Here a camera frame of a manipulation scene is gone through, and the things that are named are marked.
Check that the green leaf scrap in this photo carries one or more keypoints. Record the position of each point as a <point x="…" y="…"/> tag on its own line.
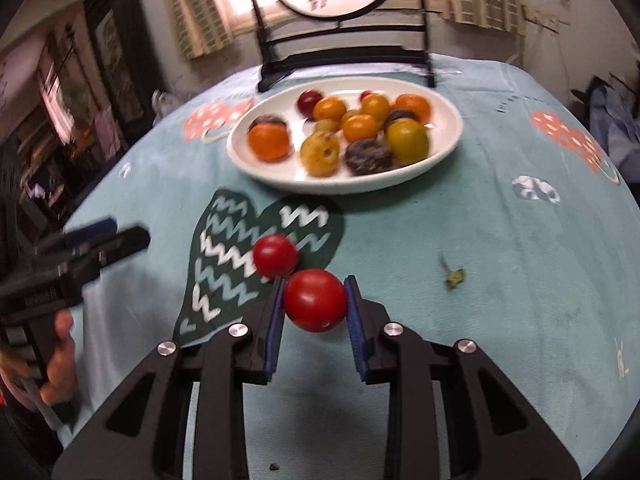
<point x="454" y="277"/>

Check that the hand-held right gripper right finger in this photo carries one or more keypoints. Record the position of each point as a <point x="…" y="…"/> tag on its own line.
<point x="356" y="330"/>

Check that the dark brown water chestnut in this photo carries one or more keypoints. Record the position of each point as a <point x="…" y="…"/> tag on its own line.
<point x="400" y="116"/>
<point x="267" y="121"/>
<point x="368" y="156"/>

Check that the dark red tomato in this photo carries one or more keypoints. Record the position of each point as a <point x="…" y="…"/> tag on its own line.
<point x="307" y="102"/>

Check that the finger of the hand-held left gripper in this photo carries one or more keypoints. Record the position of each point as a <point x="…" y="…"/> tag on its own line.
<point x="85" y="232"/>
<point x="115" y="247"/>

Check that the dark framed picture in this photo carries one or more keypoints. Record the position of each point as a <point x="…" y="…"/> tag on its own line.
<point x="117" y="60"/>

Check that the orange tomato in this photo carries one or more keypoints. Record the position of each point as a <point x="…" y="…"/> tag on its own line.
<point x="360" y="128"/>
<point x="376" y="106"/>
<point x="330" y="108"/>

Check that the blue clothing pile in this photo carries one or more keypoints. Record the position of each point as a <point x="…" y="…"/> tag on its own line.
<point x="610" y="125"/>

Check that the spotted yellow fruit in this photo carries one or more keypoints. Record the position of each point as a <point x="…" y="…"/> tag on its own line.
<point x="320" y="154"/>

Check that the white plastic bag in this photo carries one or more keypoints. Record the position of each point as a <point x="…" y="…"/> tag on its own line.
<point x="162" y="105"/>

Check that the yellow-green tomato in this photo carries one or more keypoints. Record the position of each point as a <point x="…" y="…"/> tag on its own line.
<point x="407" y="142"/>

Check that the small orange tangerine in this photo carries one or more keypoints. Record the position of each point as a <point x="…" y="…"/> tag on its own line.
<point x="415" y="105"/>

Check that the person's left hand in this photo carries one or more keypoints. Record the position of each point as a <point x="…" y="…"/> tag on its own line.
<point x="62" y="360"/>

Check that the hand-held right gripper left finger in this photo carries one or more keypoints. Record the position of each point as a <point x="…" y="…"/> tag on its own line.
<point x="274" y="335"/>

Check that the white wall socket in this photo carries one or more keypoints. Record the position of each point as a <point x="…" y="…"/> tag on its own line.
<point x="542" y="17"/>

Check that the large orange tangerine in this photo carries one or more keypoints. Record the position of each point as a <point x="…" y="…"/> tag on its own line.
<point x="269" y="142"/>

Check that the small red cherry tomato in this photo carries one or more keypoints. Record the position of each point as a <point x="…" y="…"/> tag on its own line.
<point x="366" y="95"/>

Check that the white oval plate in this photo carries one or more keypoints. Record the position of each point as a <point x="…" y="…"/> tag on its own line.
<point x="440" y="130"/>

